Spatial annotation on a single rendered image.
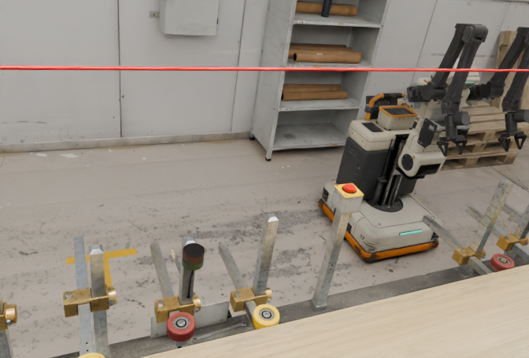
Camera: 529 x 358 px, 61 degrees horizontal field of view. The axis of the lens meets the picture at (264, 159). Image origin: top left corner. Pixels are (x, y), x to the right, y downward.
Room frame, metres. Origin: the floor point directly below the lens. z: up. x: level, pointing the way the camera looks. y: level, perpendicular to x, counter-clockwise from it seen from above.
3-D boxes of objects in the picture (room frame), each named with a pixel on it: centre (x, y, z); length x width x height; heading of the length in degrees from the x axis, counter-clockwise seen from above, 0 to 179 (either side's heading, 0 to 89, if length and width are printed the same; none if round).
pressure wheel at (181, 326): (0.88, 0.16, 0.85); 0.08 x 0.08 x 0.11
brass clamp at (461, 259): (1.55, -0.92, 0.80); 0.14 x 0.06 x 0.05; 117
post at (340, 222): (1.23, -0.28, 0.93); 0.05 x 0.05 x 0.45; 27
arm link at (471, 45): (2.21, -0.89, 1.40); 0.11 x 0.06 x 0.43; 117
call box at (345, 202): (1.23, -0.28, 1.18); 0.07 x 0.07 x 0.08; 27
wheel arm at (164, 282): (1.06, 0.25, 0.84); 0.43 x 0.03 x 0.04; 27
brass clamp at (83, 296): (0.88, 0.42, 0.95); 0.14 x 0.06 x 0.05; 117
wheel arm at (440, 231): (1.59, -0.88, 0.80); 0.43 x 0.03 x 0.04; 27
